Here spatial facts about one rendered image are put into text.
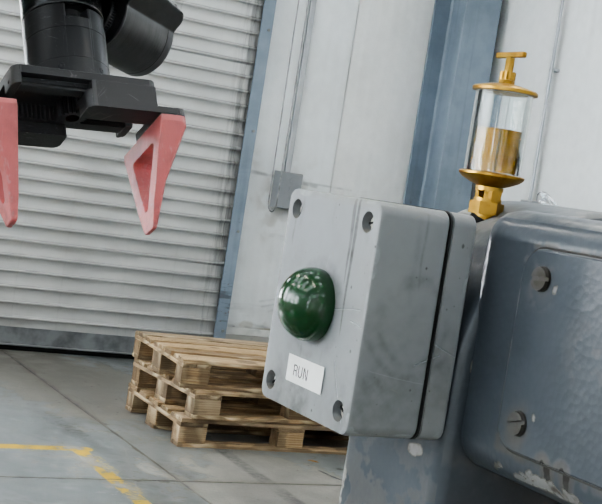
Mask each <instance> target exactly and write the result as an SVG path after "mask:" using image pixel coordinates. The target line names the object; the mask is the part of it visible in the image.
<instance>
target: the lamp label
mask: <svg viewBox="0 0 602 504"><path fill-rule="evenodd" d="M323 373H324V367H322V366H320V365H317V364H315V363H312V362H310V361H308V360H305V359H303V358H300V357H298V356H296V355H293V354H291V353H289V359H288V366H287V372H286V380H288V381H290V382H293V383H295V384H297V385H299V386H301V387H304V388H306V389H308V390H310V391H312V392H314V393H317V394H319V395H320V392H321V386H322V380H323Z"/></svg>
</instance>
